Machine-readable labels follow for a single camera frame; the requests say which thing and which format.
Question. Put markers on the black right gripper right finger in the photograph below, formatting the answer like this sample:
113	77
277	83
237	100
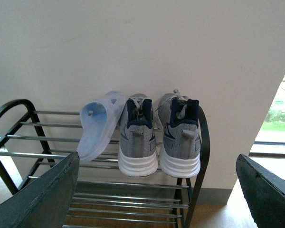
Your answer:
263	191

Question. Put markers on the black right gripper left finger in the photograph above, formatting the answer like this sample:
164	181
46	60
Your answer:
44	203

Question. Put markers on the grey knit sneaker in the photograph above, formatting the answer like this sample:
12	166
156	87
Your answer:
178	118
137	155

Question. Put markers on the light blue slide sandal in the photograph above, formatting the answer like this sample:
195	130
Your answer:
99	119

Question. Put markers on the black metal shoe rack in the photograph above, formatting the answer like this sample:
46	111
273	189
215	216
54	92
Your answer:
33	142

